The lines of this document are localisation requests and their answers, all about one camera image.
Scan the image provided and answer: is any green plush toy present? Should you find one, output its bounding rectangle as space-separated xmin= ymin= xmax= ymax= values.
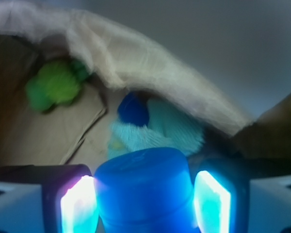
xmin=25 ymin=59 xmax=90 ymax=112

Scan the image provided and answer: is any brown paper bag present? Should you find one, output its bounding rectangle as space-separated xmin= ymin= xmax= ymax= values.
xmin=0 ymin=0 xmax=291 ymax=170

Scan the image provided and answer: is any blue ball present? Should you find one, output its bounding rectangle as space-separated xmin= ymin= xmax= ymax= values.
xmin=117 ymin=92 xmax=149 ymax=127

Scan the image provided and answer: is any light teal cloth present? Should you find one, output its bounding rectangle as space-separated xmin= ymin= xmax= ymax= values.
xmin=107 ymin=99 xmax=205 ymax=159

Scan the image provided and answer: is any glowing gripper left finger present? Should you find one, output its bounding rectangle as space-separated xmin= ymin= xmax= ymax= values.
xmin=0 ymin=164 xmax=98 ymax=233

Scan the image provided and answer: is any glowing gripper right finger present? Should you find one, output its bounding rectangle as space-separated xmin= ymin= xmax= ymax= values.
xmin=189 ymin=158 xmax=291 ymax=233

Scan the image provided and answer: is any blue plastic bottle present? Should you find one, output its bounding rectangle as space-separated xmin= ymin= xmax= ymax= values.
xmin=94 ymin=148 xmax=197 ymax=233

